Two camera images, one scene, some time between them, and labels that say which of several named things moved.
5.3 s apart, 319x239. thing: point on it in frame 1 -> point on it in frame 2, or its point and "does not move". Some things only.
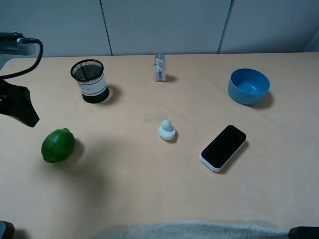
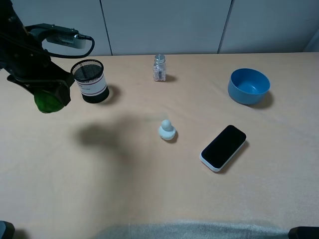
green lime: (58, 145) -> (47, 103)
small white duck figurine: (167, 130) does not move
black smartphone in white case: (222, 148) does not move
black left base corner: (7, 230) does not move
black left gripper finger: (15, 101) -> (63, 80)
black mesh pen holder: (89, 74) does not move
